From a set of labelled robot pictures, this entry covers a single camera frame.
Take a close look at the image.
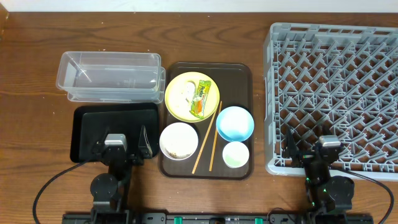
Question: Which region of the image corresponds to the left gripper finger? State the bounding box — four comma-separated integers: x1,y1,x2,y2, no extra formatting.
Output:
93,126,109,152
138,125,152,159

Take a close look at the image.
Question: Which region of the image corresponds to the white bowl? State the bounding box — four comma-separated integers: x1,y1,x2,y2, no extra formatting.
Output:
159,123,198,161

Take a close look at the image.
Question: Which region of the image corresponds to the small white green cup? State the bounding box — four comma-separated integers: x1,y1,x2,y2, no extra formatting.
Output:
222,141,249,169

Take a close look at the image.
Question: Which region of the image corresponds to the yellow plate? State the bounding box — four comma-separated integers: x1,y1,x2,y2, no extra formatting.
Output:
165,72,220,123

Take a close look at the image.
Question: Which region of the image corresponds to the light blue bowl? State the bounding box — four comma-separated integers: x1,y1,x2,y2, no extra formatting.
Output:
216,106,254,142

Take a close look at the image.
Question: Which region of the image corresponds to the green orange snack wrapper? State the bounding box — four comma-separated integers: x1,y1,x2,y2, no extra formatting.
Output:
190,80,211,119

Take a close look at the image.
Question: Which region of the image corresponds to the white tissue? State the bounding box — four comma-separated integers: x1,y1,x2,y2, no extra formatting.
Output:
184,81,196,103

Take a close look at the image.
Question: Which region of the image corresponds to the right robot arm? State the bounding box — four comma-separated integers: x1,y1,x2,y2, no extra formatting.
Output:
282,126,354,223

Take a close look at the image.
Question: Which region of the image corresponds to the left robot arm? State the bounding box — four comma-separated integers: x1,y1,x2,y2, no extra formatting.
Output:
90,125,153,223

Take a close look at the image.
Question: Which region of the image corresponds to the grey dishwasher rack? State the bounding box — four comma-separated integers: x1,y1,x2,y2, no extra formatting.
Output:
263,22,397,181

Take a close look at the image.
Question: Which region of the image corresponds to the black tray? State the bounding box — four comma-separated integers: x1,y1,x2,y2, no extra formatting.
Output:
70,103,160,163

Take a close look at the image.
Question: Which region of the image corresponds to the lower clear plastic bin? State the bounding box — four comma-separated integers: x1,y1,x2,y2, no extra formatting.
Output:
67,67,166,104

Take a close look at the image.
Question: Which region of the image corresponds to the clear plastic bin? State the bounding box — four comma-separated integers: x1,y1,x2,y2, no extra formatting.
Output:
67,67,166,104
56,51,161,92

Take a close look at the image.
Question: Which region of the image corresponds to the left wooden chopstick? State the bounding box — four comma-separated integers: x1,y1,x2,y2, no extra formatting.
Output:
192,112,216,174

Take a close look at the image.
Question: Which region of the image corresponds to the wooden chopstick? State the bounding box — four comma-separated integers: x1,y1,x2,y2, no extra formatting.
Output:
208,101,223,172
192,112,216,174

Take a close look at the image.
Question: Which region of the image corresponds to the right wooden chopstick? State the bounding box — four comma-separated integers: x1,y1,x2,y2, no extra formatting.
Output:
208,101,223,172

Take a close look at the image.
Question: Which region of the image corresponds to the upper clear plastic bin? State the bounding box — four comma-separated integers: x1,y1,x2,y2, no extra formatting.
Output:
56,51,161,92

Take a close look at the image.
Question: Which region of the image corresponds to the dark brown serving tray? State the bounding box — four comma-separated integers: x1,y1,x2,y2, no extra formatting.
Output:
159,62,254,180

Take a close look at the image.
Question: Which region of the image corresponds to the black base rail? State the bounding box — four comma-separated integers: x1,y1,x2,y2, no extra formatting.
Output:
61,212,374,224

